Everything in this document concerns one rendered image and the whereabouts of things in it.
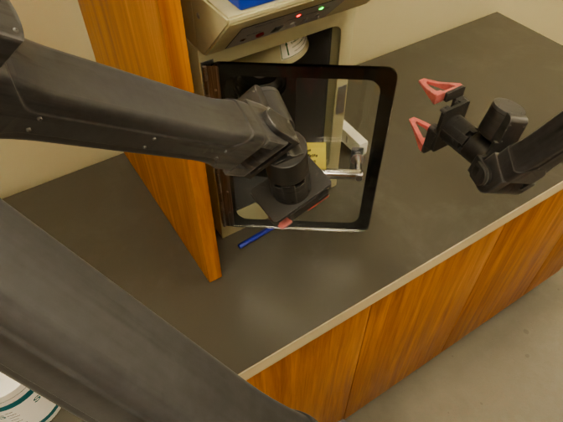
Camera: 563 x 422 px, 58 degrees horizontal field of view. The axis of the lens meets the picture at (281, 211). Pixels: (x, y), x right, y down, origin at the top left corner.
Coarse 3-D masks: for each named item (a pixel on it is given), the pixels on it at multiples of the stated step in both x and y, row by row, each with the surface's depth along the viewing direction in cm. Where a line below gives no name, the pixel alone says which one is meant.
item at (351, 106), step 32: (224, 64) 81; (256, 64) 80; (288, 64) 80; (320, 64) 80; (224, 96) 85; (288, 96) 84; (320, 96) 84; (352, 96) 84; (384, 96) 83; (320, 128) 89; (352, 128) 89; (384, 128) 88; (352, 192) 100; (256, 224) 109; (320, 224) 108; (352, 224) 107
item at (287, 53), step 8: (296, 40) 93; (304, 40) 96; (272, 48) 91; (280, 48) 92; (288, 48) 93; (296, 48) 94; (304, 48) 96; (248, 56) 92; (256, 56) 92; (264, 56) 92; (272, 56) 92; (280, 56) 92; (288, 56) 93; (296, 56) 94
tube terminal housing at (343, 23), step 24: (192, 24) 77; (312, 24) 89; (336, 24) 92; (192, 48) 81; (240, 48) 84; (264, 48) 87; (336, 48) 100; (192, 72) 86; (216, 192) 103; (216, 216) 111
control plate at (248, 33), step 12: (336, 0) 77; (300, 12) 75; (312, 12) 78; (324, 12) 82; (264, 24) 73; (276, 24) 77; (288, 24) 80; (300, 24) 83; (240, 36) 74; (252, 36) 78; (264, 36) 81; (228, 48) 79
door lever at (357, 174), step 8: (352, 160) 94; (360, 160) 93; (320, 168) 91; (328, 168) 91; (336, 168) 91; (360, 168) 91; (328, 176) 90; (336, 176) 90; (344, 176) 90; (352, 176) 90; (360, 176) 90
